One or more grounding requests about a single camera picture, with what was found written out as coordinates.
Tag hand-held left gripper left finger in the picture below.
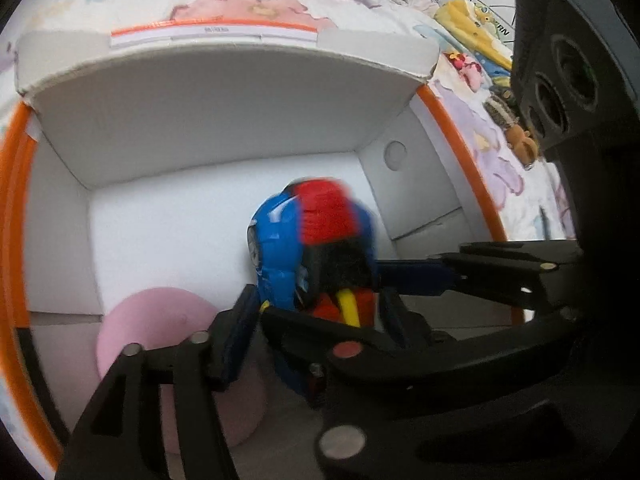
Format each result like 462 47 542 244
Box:
54 283 261 480

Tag brown plush toy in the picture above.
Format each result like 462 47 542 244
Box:
484 87 541 171

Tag small pink plush toy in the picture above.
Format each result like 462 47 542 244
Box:
444 50 486 92

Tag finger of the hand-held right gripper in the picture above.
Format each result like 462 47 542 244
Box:
375 240 583 313
260 306 601 480

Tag white cardboard box orange edges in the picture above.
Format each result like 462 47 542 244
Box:
0 19 526 480

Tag floral printed bed sheet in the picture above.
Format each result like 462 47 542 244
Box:
0 0 581 480

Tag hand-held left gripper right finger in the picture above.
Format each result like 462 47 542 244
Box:
381 288 452 349

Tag yellow printed blanket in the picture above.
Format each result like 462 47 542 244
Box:
434 0 516 73

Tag pink round case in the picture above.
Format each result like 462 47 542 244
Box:
96 287 268 456

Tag blue and red toy car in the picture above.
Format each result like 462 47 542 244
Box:
246 177 381 411

